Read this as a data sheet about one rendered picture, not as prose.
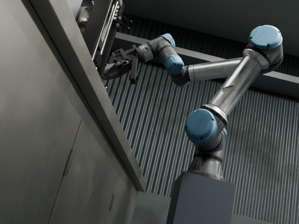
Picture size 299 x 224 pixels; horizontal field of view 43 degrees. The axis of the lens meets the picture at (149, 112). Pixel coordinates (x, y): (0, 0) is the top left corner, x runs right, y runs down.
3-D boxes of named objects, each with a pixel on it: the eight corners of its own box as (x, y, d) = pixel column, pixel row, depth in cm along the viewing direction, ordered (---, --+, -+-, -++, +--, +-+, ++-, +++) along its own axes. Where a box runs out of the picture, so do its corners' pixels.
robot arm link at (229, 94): (210, 158, 143) (289, 49, 150) (201, 144, 130) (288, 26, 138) (186, 142, 149) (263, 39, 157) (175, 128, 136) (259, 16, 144)
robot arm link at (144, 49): (154, 61, 167) (152, 51, 159) (144, 66, 166) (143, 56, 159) (146, 49, 170) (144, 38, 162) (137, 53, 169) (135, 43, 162)
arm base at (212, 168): (217, 190, 153) (221, 166, 156) (228, 183, 139) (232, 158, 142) (181, 181, 153) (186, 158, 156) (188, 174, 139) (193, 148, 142)
